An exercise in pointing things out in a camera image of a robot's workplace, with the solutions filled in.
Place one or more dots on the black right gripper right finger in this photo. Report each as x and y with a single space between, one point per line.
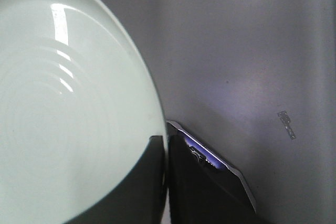
194 197

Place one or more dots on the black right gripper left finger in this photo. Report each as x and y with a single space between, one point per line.
140 197

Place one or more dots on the light green round plate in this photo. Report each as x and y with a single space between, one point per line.
78 106

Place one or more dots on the stainless steel sink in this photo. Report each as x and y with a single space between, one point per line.
221 172

